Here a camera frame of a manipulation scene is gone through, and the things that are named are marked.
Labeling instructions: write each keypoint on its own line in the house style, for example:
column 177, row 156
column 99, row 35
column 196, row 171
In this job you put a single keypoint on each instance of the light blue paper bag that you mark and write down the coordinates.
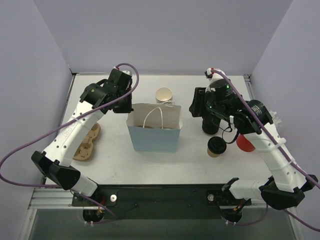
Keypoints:
column 155, row 140

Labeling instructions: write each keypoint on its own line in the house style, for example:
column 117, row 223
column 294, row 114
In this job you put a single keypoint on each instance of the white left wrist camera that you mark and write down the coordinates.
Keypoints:
column 128, row 72

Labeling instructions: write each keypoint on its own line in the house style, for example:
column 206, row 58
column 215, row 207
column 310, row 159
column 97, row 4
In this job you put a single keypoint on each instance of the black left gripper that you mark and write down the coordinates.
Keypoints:
column 123, row 106

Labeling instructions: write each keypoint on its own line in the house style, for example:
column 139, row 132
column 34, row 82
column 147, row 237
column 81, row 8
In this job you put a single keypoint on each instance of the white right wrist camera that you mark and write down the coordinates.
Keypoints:
column 213, row 76

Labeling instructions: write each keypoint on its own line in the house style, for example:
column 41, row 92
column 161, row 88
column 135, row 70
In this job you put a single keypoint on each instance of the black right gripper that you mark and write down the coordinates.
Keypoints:
column 197, row 103

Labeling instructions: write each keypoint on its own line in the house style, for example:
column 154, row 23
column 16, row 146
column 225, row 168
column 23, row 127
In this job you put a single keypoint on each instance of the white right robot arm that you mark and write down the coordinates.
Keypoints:
column 286, row 187

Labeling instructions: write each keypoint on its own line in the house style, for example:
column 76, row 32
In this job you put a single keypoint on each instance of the stack of black lids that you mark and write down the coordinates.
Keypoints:
column 211, row 125

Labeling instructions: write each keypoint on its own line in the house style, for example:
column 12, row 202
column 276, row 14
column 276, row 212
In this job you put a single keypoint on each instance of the stack of brown paper cups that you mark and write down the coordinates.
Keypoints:
column 164, row 95

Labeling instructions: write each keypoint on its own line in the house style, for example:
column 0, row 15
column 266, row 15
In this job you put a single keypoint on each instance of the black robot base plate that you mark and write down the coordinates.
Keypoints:
column 161, row 202

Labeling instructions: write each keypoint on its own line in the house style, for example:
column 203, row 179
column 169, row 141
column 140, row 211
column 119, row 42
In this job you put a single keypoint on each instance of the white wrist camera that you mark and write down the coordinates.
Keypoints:
column 128, row 72
column 213, row 76

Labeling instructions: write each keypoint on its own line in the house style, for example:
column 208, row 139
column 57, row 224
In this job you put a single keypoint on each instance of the brown cardboard cup carrier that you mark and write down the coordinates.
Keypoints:
column 85, row 150
column 153, row 127

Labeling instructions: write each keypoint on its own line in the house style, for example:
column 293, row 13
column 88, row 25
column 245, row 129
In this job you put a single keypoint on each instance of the red plastic cup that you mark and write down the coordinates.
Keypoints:
column 244, row 145

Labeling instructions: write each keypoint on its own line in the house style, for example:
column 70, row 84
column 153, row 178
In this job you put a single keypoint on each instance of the brown paper coffee cup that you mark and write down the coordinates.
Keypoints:
column 213, row 153

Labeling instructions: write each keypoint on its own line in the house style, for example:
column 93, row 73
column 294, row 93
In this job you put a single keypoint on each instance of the black plastic cup lid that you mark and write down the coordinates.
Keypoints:
column 217, row 143

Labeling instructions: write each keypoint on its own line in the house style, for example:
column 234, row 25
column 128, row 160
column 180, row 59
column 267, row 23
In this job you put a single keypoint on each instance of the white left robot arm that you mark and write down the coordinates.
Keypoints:
column 54, row 162

